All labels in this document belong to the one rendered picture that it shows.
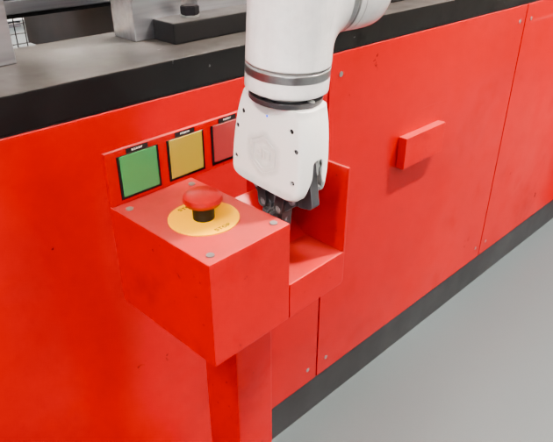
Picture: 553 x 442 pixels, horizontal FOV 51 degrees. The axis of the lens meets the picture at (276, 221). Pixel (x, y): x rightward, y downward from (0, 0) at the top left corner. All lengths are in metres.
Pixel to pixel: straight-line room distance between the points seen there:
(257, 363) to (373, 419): 0.74
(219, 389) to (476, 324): 1.12
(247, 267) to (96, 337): 0.39
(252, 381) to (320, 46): 0.41
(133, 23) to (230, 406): 0.55
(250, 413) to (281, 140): 0.37
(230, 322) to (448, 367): 1.10
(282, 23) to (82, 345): 0.55
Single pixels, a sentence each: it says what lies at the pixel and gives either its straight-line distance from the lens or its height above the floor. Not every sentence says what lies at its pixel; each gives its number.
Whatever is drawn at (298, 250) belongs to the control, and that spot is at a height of 0.70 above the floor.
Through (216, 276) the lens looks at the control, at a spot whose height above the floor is 0.77.
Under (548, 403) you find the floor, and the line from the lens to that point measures 1.60.
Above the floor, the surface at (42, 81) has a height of 0.88.
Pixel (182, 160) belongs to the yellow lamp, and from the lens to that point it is 0.66.
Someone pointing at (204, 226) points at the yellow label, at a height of 0.78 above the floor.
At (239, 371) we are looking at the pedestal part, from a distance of 0.72.
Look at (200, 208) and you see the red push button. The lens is 0.57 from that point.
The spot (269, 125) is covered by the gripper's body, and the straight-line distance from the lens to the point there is 0.58.
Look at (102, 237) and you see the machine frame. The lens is 0.82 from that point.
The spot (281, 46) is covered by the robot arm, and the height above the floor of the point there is 0.95.
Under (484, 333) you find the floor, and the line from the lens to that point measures 1.75.
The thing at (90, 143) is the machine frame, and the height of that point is 0.79.
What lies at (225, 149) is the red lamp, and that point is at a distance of 0.70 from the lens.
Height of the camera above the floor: 1.07
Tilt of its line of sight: 29 degrees down
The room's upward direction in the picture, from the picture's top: straight up
